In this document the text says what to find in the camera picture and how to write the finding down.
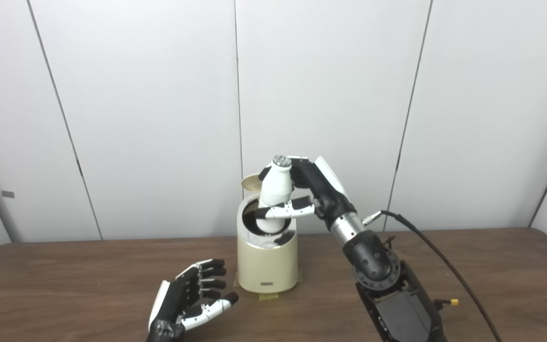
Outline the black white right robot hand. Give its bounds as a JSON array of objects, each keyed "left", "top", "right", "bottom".
[{"left": 255, "top": 155, "right": 357, "bottom": 233}]

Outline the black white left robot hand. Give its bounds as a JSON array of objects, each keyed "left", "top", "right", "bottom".
[{"left": 146, "top": 259, "right": 239, "bottom": 342}]

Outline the small white plastic bottle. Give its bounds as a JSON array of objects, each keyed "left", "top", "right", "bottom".
[{"left": 256, "top": 155, "right": 294, "bottom": 234}]

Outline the round cream bin lid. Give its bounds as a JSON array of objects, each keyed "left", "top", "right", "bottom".
[{"left": 241, "top": 175, "right": 264, "bottom": 193}]

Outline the cream-colored cylindrical bin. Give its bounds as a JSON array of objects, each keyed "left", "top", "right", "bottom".
[{"left": 236, "top": 175, "right": 299, "bottom": 294}]

